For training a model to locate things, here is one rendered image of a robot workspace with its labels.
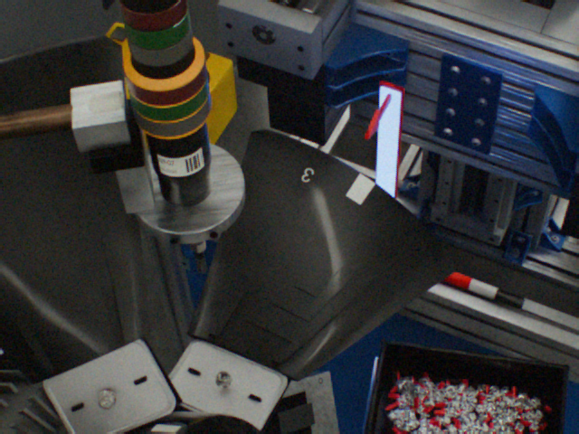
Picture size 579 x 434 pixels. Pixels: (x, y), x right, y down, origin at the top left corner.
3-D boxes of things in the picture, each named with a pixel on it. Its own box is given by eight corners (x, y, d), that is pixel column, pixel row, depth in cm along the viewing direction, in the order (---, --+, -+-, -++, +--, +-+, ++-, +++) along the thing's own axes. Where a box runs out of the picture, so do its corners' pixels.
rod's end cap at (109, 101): (88, 115, 59) (125, 109, 59) (86, 88, 60) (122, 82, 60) (94, 138, 61) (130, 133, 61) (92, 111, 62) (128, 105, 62)
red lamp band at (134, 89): (128, 112, 58) (126, 97, 57) (124, 52, 60) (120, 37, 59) (211, 99, 58) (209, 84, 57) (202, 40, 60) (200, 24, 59)
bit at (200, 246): (194, 277, 75) (185, 234, 71) (194, 263, 76) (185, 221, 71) (210, 276, 75) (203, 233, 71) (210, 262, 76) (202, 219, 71)
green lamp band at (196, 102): (132, 127, 59) (129, 113, 58) (127, 68, 61) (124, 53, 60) (213, 115, 59) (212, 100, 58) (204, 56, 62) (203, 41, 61)
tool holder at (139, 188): (104, 258, 66) (72, 158, 58) (97, 165, 70) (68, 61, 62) (252, 235, 67) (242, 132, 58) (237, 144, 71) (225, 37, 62)
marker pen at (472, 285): (412, 264, 132) (522, 306, 128) (417, 255, 133) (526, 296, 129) (412, 271, 134) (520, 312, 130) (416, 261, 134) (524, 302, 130)
